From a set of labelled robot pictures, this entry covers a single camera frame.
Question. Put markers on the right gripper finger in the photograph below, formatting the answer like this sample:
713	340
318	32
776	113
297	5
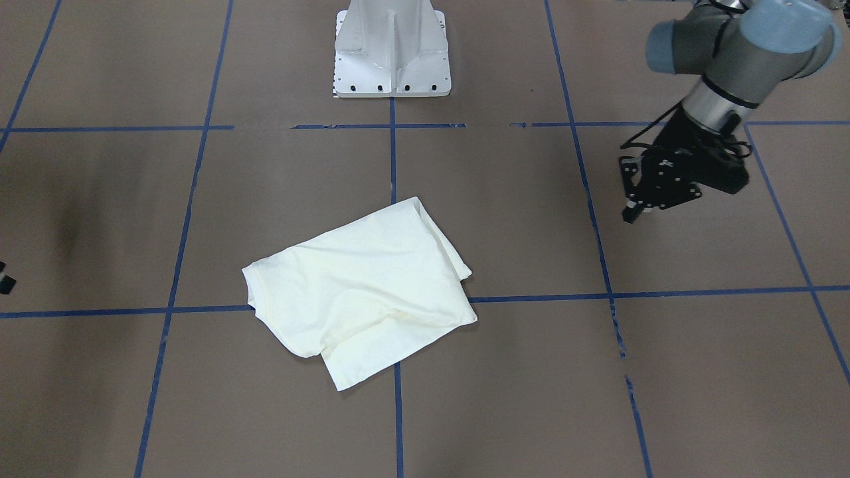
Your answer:
7	283

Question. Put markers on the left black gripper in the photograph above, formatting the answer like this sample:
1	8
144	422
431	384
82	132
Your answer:
679	141

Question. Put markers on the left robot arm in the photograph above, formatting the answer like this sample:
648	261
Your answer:
739	51

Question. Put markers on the cream long sleeve shirt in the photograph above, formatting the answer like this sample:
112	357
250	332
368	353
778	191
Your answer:
364	296

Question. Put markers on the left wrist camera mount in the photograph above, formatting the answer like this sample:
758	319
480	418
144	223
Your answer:
720	163

